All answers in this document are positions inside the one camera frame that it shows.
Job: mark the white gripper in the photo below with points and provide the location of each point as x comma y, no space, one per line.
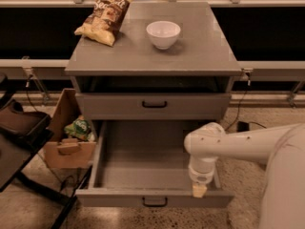
201,176

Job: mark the grey drawer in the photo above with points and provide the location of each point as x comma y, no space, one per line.
153,106
139,163

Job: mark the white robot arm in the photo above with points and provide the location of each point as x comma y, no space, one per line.
281,149

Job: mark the grey drawer cabinet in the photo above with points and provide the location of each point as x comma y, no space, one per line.
199,62

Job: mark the grey top drawer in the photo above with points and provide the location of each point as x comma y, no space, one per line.
153,106

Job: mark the black power adapter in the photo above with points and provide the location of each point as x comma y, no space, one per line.
243,126

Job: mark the green snack bag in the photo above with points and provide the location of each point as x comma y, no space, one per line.
80,128

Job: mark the cardboard box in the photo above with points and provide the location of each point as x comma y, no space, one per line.
65,151

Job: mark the white bowl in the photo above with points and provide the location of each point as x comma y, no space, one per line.
163,34

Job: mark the black stand with tray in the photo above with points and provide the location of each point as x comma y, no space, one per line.
22,136

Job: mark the brown yellow chip bag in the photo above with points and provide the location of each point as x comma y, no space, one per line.
105,21

